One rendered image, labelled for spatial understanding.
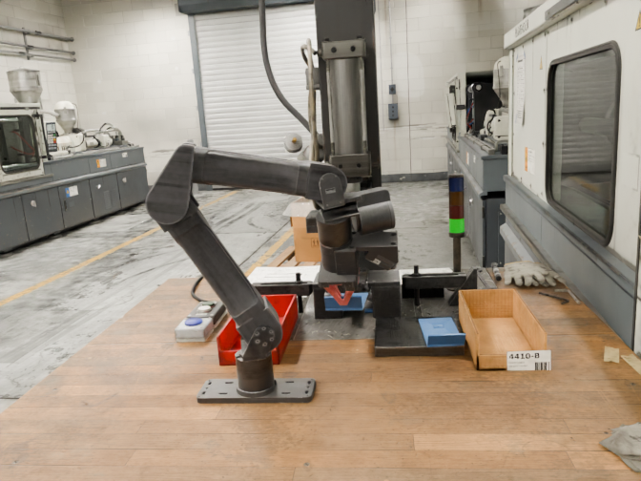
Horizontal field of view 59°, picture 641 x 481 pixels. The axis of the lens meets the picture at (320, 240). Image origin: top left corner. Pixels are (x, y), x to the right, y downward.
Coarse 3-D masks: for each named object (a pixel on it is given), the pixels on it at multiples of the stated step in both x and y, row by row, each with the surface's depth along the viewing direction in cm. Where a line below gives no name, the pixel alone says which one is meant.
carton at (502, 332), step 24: (504, 288) 123; (480, 312) 124; (504, 312) 124; (528, 312) 109; (480, 336) 115; (504, 336) 114; (528, 336) 110; (480, 360) 101; (504, 360) 101; (528, 360) 100
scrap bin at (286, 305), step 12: (276, 300) 133; (288, 300) 132; (288, 312) 121; (228, 324) 116; (288, 324) 120; (228, 336) 116; (240, 336) 124; (288, 336) 120; (228, 348) 116; (240, 348) 117; (276, 348) 109; (228, 360) 110; (276, 360) 109
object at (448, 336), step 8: (424, 320) 121; (432, 320) 120; (440, 320) 120; (448, 320) 120; (424, 328) 116; (432, 328) 116; (440, 328) 116; (448, 328) 115; (456, 328) 115; (424, 336) 112; (432, 336) 106; (440, 336) 106; (448, 336) 106; (456, 336) 106; (464, 336) 106; (432, 344) 108; (440, 344) 108; (448, 344) 108; (456, 344) 108; (464, 344) 108
